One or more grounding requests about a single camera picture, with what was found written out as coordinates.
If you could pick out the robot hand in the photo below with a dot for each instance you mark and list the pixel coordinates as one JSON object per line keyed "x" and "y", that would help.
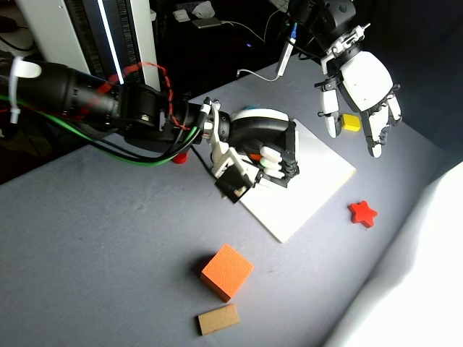
{"x": 264, "y": 126}
{"x": 367, "y": 81}

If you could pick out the black and orange utility knife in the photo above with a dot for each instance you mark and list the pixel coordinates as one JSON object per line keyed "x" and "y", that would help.
{"x": 255, "y": 157}

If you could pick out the orange cube block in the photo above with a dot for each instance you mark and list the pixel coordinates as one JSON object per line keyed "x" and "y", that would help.
{"x": 228, "y": 271}

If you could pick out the blue rounded block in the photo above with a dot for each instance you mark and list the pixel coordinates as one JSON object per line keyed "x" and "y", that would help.
{"x": 250, "y": 107}

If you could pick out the yellow block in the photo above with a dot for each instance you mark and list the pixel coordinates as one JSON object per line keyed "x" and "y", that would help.
{"x": 351, "y": 123}

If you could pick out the white paper pad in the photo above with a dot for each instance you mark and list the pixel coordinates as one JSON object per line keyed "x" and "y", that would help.
{"x": 314, "y": 180}

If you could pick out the white adapter with blue plug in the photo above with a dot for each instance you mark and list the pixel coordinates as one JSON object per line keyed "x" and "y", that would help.
{"x": 285, "y": 54}

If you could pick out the red heart block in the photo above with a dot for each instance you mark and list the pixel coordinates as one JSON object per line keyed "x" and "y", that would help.
{"x": 180, "y": 159}

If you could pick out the grey flat device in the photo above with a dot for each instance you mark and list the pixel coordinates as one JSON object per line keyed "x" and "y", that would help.
{"x": 206, "y": 22}

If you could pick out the red star block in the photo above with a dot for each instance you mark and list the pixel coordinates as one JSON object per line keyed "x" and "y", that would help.
{"x": 361, "y": 213}

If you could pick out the white crumpled item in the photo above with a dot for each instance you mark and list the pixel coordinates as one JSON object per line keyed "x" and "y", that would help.
{"x": 203, "y": 9}

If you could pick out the small white box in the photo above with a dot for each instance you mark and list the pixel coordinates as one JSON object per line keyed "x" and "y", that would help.
{"x": 180, "y": 15}

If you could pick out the white blurred cover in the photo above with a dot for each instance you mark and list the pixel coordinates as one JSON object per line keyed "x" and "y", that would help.
{"x": 416, "y": 271}

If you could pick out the flat wooden block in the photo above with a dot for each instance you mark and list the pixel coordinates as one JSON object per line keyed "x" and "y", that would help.
{"x": 218, "y": 320}

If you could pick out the grey table cloth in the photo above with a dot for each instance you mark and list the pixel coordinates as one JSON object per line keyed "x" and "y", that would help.
{"x": 108, "y": 271}

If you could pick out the white column with light strip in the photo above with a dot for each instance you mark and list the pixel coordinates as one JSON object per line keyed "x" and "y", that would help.
{"x": 61, "y": 36}

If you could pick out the white desk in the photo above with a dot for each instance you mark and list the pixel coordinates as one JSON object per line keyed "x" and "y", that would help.
{"x": 18, "y": 39}

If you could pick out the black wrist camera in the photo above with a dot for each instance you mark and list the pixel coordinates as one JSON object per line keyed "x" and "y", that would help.
{"x": 231, "y": 184}

